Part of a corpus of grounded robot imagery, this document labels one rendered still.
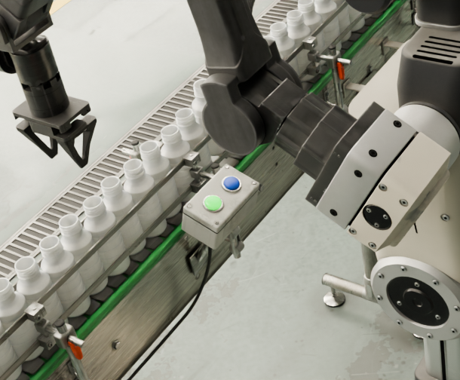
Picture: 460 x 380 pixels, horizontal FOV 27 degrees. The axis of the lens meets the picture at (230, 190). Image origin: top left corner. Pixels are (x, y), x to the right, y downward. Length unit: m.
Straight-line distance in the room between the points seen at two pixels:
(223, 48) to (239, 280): 2.18
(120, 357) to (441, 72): 0.97
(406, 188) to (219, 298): 2.18
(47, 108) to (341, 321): 1.80
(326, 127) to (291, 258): 2.19
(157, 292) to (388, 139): 0.94
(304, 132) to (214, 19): 0.16
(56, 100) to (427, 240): 0.55
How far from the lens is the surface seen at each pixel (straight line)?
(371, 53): 2.40
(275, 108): 1.05
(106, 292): 1.79
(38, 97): 1.36
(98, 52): 4.66
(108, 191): 1.76
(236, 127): 1.07
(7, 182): 3.97
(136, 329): 1.86
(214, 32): 1.05
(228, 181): 1.76
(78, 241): 1.72
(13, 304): 1.65
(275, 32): 2.11
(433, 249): 1.29
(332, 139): 1.04
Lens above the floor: 2.19
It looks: 38 degrees down
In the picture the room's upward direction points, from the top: 14 degrees counter-clockwise
